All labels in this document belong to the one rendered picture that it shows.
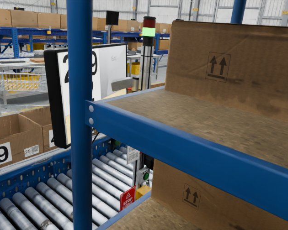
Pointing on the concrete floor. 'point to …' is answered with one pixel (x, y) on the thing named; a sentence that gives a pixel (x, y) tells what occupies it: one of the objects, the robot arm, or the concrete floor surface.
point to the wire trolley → (15, 87)
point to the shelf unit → (175, 141)
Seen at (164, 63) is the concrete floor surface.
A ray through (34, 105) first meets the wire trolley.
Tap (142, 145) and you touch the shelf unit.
